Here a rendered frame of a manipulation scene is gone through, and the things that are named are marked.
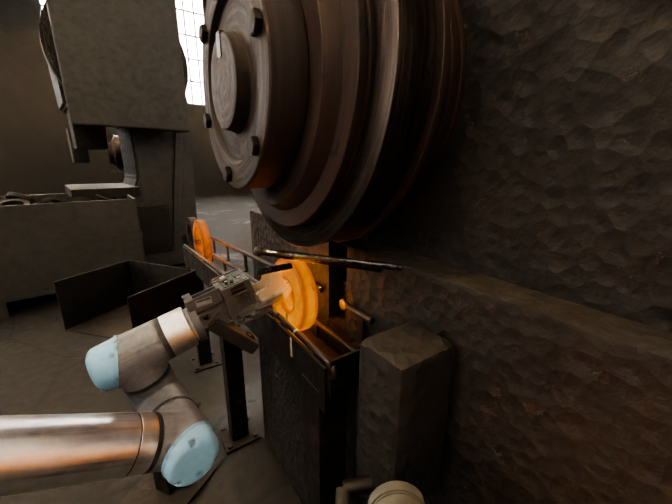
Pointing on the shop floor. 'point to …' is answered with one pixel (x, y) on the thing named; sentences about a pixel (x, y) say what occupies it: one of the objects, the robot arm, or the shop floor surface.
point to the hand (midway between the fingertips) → (292, 285)
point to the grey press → (127, 106)
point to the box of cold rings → (61, 241)
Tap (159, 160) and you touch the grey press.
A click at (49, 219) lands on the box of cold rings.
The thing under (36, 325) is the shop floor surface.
